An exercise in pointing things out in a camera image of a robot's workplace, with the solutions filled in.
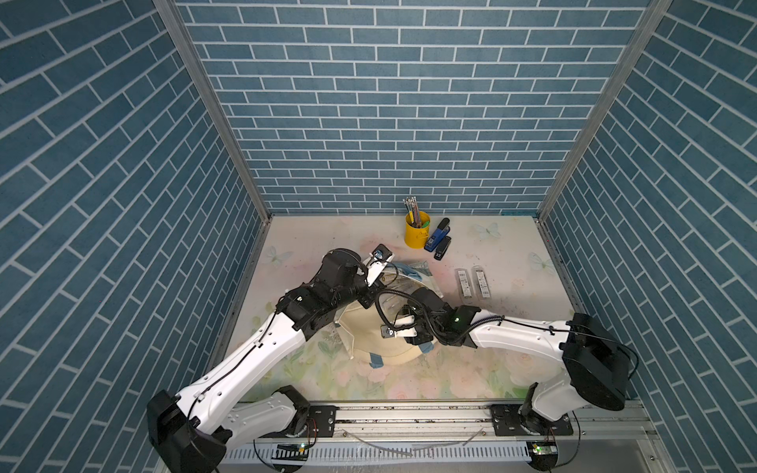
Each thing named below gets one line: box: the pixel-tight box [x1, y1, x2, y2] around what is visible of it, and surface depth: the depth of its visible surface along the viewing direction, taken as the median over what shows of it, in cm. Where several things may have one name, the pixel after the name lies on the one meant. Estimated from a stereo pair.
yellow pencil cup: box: [404, 210, 431, 250], surface depth 107 cm
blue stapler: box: [423, 216, 451, 253], surface depth 114 cm
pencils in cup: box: [402, 196, 422, 229], surface depth 107 cm
